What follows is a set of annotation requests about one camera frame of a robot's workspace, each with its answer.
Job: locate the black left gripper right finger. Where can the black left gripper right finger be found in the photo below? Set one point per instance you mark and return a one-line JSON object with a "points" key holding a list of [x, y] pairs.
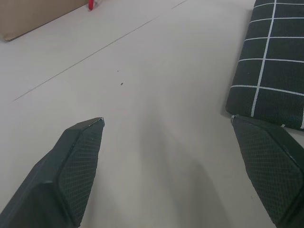
{"points": [[268, 166]]}

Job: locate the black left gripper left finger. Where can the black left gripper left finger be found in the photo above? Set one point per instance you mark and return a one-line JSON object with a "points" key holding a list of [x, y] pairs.
{"points": [[59, 175]]}

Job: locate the black white-grid fabric pouch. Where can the black white-grid fabric pouch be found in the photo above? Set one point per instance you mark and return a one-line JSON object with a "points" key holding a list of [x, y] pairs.
{"points": [[273, 59]]}

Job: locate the brown cardboard box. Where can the brown cardboard box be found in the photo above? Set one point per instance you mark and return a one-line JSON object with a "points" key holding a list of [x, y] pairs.
{"points": [[31, 14]]}

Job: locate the small red object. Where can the small red object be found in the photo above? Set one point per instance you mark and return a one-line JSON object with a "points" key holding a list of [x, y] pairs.
{"points": [[91, 4]]}

